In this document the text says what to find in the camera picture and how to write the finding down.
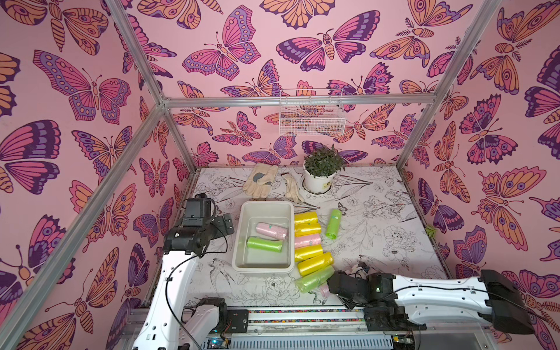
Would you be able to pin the potted green plant white pot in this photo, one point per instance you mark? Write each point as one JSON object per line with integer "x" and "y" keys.
{"x": 320, "y": 168}

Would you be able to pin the green bag roll bottom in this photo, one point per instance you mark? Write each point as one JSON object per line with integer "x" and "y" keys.
{"x": 315, "y": 279}

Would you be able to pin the white plastic storage box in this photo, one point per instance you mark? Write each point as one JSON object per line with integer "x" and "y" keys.
{"x": 265, "y": 238}

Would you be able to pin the white wire basket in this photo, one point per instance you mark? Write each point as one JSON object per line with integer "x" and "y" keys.
{"x": 311, "y": 115}

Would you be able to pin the beige work glove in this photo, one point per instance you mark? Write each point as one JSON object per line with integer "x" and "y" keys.
{"x": 259, "y": 183}
{"x": 292, "y": 190}

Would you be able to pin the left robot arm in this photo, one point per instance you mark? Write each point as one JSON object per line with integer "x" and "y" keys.
{"x": 175, "y": 297}

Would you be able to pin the yellow bag roll top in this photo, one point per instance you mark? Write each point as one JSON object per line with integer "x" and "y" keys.
{"x": 310, "y": 217}

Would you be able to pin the right beige work glove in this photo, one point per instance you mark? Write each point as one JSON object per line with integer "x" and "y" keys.
{"x": 292, "y": 190}

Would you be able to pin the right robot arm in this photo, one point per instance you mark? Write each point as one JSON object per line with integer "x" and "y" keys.
{"x": 393, "y": 302}

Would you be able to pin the yellow bag roll small middle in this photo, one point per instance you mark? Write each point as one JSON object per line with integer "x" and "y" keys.
{"x": 308, "y": 252}

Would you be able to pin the white slotted cable duct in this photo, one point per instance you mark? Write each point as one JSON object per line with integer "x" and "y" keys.
{"x": 303, "y": 342}

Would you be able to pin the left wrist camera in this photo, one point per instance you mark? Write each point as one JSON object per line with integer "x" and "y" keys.
{"x": 198, "y": 211}

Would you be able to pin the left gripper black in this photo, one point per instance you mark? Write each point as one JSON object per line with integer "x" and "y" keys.
{"x": 223, "y": 224}

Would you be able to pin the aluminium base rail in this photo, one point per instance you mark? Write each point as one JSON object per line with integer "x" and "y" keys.
{"x": 300, "y": 321}

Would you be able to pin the pink bag roll bottom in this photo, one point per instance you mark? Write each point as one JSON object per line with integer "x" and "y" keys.
{"x": 324, "y": 290}

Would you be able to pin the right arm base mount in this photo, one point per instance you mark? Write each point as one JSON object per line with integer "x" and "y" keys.
{"x": 389, "y": 319}

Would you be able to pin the yellow bag roll lower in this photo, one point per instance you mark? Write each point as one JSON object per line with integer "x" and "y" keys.
{"x": 315, "y": 264}

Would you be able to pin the left beige work glove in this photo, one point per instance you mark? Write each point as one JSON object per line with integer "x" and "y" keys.
{"x": 259, "y": 183}

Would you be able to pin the pink bag roll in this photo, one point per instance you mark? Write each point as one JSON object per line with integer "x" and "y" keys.
{"x": 324, "y": 290}
{"x": 309, "y": 240}
{"x": 272, "y": 231}

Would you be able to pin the aluminium frame bars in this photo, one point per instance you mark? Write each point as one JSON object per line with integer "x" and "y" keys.
{"x": 78, "y": 102}

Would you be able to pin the green bag roll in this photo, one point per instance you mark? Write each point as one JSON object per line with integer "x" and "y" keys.
{"x": 315, "y": 279}
{"x": 264, "y": 244}
{"x": 333, "y": 224}

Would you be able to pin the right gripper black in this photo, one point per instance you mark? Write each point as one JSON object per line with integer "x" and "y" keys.
{"x": 335, "y": 286}

